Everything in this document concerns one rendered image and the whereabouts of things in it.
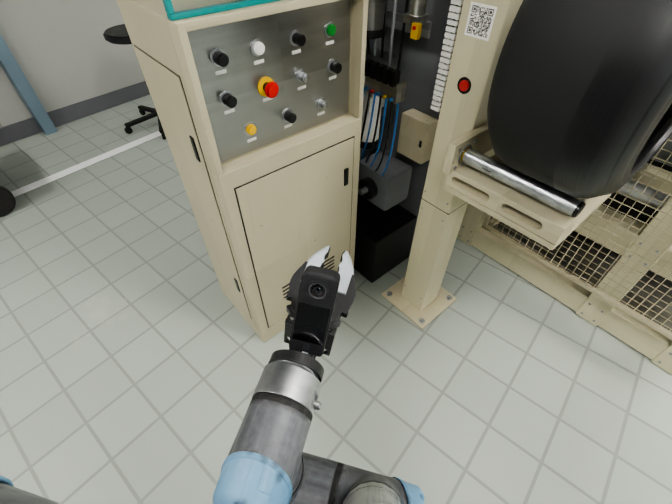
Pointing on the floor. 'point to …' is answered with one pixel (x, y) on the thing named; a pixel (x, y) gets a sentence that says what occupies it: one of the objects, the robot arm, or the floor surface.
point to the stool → (140, 105)
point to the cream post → (423, 242)
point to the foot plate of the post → (415, 307)
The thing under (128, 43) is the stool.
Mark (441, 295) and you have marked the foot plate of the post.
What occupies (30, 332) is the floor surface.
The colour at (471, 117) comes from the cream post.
